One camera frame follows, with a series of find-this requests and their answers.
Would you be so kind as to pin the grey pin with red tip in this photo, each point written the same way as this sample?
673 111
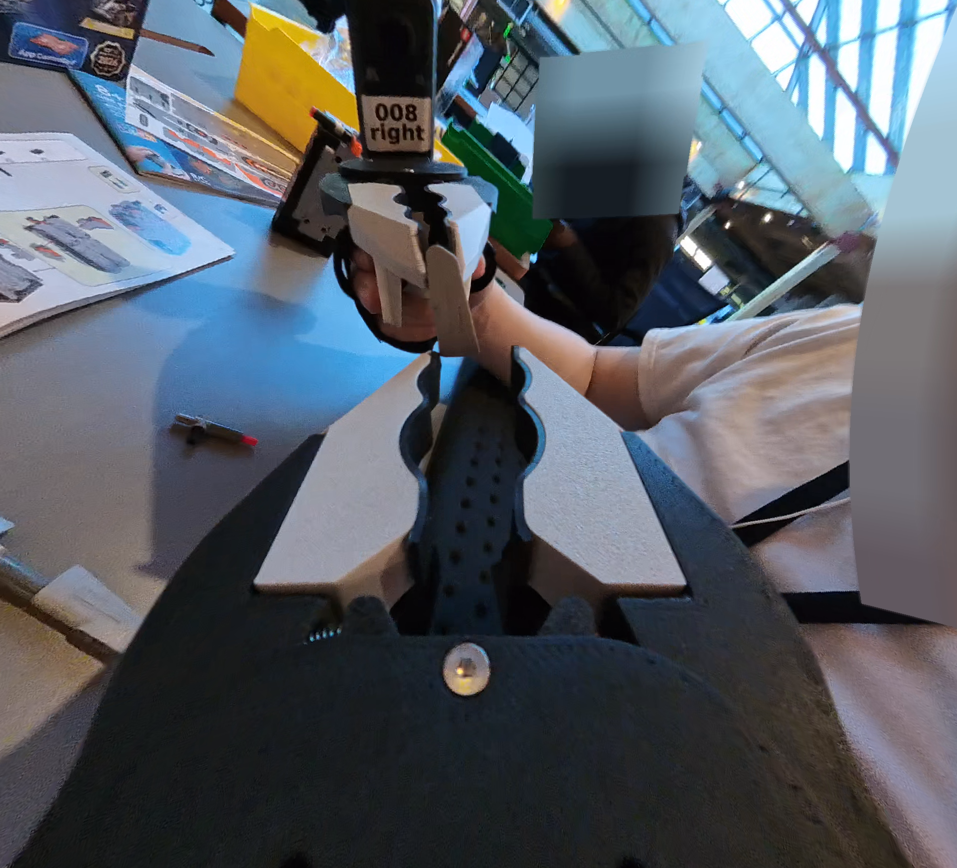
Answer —
213 429

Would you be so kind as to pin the blue instruction booklet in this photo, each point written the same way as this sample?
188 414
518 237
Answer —
187 150

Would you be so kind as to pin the grey toy blade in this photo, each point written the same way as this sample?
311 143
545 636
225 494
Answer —
90 599

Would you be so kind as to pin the white instruction booklet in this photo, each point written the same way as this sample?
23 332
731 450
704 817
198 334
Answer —
97 225

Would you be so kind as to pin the partly built brick model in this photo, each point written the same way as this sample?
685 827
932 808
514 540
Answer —
310 199

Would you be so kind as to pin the grey desk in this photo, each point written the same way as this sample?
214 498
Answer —
112 390

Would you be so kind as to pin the person's right hand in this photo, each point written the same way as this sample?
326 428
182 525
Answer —
415 319

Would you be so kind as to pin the yellow plastic bin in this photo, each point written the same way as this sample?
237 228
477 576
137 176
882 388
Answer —
273 79

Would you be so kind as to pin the person's right forearm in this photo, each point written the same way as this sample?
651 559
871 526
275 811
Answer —
553 363

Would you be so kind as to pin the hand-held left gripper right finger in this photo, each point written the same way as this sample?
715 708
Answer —
598 509

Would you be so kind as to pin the person's white shirt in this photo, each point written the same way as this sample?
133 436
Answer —
748 397

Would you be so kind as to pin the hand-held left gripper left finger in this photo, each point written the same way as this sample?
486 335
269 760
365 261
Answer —
344 509

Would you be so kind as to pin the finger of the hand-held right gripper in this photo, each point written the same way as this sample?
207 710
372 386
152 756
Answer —
385 233
467 225

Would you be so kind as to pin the green plastic bin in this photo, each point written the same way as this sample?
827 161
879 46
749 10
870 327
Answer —
508 195

